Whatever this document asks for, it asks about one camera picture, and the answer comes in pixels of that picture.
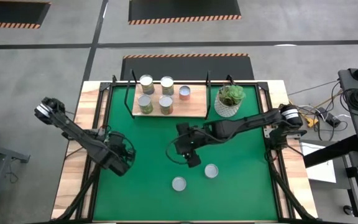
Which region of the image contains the grey equipment cart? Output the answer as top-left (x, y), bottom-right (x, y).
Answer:
top-left (337, 67), bottom-right (358, 156)

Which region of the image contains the short salmon can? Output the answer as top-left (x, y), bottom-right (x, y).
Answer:
top-left (178, 85), bottom-right (191, 101)

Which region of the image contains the black cable coil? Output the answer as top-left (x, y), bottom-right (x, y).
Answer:
top-left (342, 88), bottom-right (358, 110)

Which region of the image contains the white paper sheet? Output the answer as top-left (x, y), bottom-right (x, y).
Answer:
top-left (300, 142), bottom-right (337, 184)

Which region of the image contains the black table frame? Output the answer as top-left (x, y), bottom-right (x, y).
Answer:
top-left (54, 74), bottom-right (319, 224)

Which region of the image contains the black striped floor mat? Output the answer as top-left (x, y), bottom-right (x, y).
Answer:
top-left (120, 53), bottom-right (255, 81)
top-left (0, 1), bottom-right (52, 30)
top-left (127, 0), bottom-right (242, 26)

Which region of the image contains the tall cherries can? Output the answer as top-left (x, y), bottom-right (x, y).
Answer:
top-left (160, 75), bottom-right (175, 96)

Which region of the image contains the potted plant patterned white pot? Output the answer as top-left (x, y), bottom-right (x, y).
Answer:
top-left (213, 84), bottom-right (247, 118)

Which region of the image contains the short yellow green can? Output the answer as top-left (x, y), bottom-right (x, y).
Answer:
top-left (171, 176), bottom-right (187, 192)

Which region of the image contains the black diagonal beam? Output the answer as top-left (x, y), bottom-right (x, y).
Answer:
top-left (303, 135), bottom-right (358, 169)

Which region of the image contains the tall yellow pineapple can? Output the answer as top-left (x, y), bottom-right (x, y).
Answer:
top-left (158, 95), bottom-right (174, 116)

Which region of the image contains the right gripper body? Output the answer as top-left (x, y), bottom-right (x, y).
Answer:
top-left (175, 123), bottom-right (206, 158)

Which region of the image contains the black metal shelf bracket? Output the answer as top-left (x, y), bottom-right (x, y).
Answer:
top-left (123, 68), bottom-right (136, 120)
top-left (205, 70), bottom-right (213, 120)

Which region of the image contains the green can with yellow fruit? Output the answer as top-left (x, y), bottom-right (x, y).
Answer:
top-left (204, 163), bottom-right (219, 179)

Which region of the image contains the black power adapter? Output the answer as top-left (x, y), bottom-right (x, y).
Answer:
top-left (317, 107), bottom-right (341, 127)

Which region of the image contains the yellow power plug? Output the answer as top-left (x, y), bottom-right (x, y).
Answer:
top-left (305, 114), bottom-right (319, 128)

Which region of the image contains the tall green pears can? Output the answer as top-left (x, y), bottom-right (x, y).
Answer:
top-left (137, 94), bottom-right (154, 115)

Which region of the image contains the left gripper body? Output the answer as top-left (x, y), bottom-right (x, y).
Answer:
top-left (103, 130), bottom-right (136, 177)

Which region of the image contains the tall green blue can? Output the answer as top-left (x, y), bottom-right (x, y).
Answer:
top-left (139, 74), bottom-right (155, 95)

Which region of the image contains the wooden shelf board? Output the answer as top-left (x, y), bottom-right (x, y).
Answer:
top-left (132, 83), bottom-right (208, 118)

